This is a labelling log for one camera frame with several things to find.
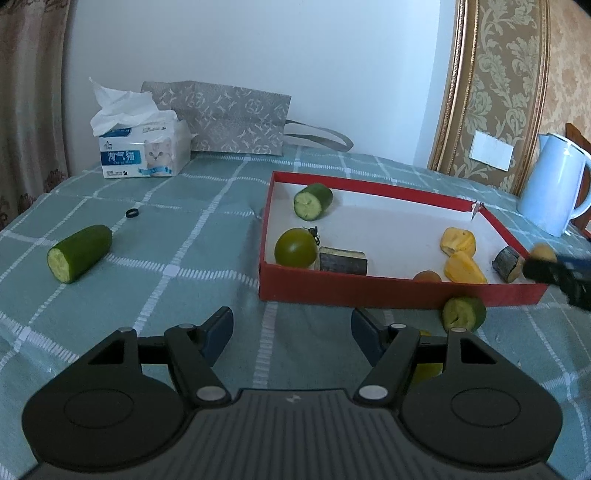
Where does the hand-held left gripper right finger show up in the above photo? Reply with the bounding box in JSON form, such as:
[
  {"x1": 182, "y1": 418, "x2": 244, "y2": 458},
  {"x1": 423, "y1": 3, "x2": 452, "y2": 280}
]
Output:
[{"x1": 351, "y1": 307, "x2": 499, "y2": 407}]

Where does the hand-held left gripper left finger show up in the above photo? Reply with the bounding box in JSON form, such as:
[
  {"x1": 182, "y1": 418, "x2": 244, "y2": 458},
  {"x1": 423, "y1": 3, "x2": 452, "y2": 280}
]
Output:
[{"x1": 88, "y1": 305, "x2": 234, "y2": 408}]

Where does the tan round fruit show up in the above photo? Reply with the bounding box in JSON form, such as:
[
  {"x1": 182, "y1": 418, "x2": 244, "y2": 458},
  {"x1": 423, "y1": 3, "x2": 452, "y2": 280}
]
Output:
[{"x1": 527, "y1": 244, "x2": 558, "y2": 265}]

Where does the red shallow cardboard box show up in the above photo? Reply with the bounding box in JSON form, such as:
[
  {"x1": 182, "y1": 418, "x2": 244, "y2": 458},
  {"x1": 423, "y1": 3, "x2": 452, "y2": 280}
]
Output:
[{"x1": 257, "y1": 171, "x2": 550, "y2": 308}]

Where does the green tomato with stem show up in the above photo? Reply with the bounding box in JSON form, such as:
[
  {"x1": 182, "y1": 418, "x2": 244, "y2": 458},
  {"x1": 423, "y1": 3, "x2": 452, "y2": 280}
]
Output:
[{"x1": 274, "y1": 225, "x2": 321, "y2": 267}]

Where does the green cucumber piece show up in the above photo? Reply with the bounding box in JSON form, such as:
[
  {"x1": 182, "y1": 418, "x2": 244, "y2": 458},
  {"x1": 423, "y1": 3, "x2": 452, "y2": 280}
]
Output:
[
  {"x1": 46, "y1": 224, "x2": 113, "y2": 284},
  {"x1": 442, "y1": 296, "x2": 487, "y2": 333},
  {"x1": 294, "y1": 183, "x2": 334, "y2": 221}
]

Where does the green checked tablecloth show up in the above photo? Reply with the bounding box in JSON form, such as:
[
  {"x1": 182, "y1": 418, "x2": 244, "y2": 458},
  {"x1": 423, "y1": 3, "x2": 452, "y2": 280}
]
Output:
[{"x1": 0, "y1": 143, "x2": 591, "y2": 480}]

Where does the large yellow fruit piece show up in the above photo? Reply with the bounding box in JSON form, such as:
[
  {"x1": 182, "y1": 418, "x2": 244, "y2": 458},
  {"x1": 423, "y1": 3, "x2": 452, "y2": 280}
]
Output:
[{"x1": 409, "y1": 329, "x2": 445, "y2": 386}]

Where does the light blue electric kettle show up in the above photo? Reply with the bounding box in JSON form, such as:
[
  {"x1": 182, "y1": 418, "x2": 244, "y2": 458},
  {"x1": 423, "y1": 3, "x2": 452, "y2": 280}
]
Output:
[{"x1": 516, "y1": 133, "x2": 591, "y2": 237}]

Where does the white tissue pack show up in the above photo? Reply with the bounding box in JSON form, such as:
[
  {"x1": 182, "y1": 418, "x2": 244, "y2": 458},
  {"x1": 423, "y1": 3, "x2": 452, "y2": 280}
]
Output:
[{"x1": 88, "y1": 77, "x2": 192, "y2": 179}]

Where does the gold framed damask panel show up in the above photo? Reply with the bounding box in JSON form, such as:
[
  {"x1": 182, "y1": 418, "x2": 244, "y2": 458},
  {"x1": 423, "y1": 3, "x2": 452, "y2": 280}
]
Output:
[{"x1": 427, "y1": 0, "x2": 591, "y2": 195}]

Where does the grey patterned paper bag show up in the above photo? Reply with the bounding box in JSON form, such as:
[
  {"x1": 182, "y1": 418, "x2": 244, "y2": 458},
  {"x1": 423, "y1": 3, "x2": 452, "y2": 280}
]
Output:
[{"x1": 140, "y1": 80, "x2": 355, "y2": 155}]

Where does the beige patterned curtain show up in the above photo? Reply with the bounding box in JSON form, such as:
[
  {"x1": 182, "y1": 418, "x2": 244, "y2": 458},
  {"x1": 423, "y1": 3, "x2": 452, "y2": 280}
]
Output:
[{"x1": 0, "y1": 0, "x2": 72, "y2": 232}]

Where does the white wall switch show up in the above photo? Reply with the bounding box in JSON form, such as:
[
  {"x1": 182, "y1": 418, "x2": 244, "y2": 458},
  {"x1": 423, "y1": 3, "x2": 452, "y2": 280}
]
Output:
[{"x1": 471, "y1": 130, "x2": 517, "y2": 169}]

